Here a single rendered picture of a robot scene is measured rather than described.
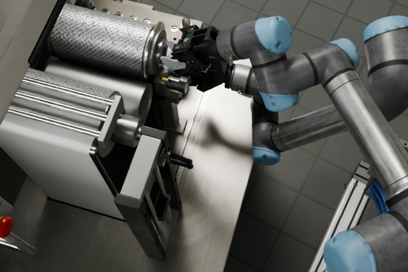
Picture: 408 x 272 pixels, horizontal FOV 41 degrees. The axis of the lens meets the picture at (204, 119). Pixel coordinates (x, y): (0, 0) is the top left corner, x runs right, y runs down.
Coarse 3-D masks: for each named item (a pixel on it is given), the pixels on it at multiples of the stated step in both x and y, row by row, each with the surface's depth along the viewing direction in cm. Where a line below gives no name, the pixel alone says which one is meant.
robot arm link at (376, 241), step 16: (368, 224) 99; (384, 224) 98; (400, 224) 97; (336, 240) 98; (352, 240) 96; (368, 240) 96; (384, 240) 95; (400, 240) 95; (336, 256) 98; (352, 256) 94; (368, 256) 94; (384, 256) 94; (400, 256) 95
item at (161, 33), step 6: (162, 30) 132; (156, 36) 129; (162, 36) 134; (156, 42) 129; (144, 48) 129; (144, 54) 129; (150, 54) 129; (150, 60) 129; (150, 66) 130; (150, 72) 132; (156, 72) 137
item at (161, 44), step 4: (160, 40) 132; (164, 40) 132; (160, 44) 131; (164, 44) 132; (156, 48) 130; (160, 48) 130; (164, 48) 135; (156, 52) 130; (160, 52) 131; (164, 52) 134; (156, 56) 131; (160, 56) 132; (156, 60) 131; (160, 60) 133; (156, 64) 132; (160, 64) 134
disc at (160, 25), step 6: (156, 24) 130; (162, 24) 134; (156, 30) 130; (150, 36) 127; (150, 42) 127; (150, 48) 128; (144, 60) 128; (144, 66) 128; (144, 72) 130; (150, 78) 136
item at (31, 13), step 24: (24, 0) 55; (48, 0) 55; (24, 24) 53; (48, 24) 55; (0, 48) 52; (24, 48) 53; (0, 72) 51; (24, 72) 53; (0, 96) 51; (0, 120) 51
